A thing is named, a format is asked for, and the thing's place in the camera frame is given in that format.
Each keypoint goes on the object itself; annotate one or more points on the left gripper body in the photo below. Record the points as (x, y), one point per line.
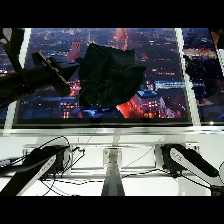
(69, 68)

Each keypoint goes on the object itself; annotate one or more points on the black garment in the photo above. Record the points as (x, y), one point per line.
(110, 76)

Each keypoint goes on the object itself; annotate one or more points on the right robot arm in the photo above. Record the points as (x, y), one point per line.
(195, 161)

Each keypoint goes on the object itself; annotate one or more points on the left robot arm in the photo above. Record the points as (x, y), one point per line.
(23, 81)

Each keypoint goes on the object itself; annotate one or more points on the silver frame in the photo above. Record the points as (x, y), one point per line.
(112, 181)

